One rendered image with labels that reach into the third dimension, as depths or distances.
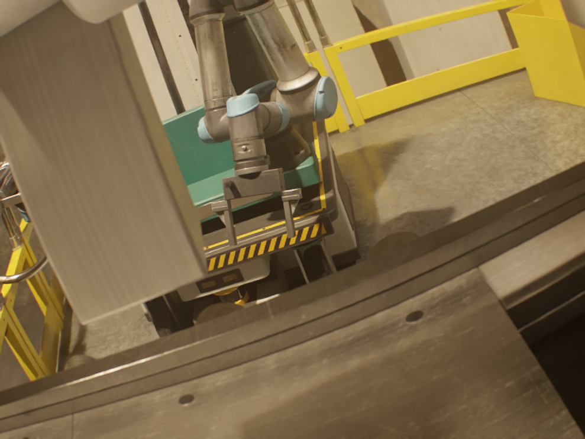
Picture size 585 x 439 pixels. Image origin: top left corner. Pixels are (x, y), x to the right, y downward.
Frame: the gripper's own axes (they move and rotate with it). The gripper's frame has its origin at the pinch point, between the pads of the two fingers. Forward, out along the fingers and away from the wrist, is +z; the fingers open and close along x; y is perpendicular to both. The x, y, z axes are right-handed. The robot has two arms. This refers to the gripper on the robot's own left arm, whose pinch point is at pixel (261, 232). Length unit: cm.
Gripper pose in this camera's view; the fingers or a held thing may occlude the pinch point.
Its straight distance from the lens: 196.3
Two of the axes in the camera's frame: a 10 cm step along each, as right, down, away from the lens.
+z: 1.5, 9.9, 0.6
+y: -1.8, 0.9, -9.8
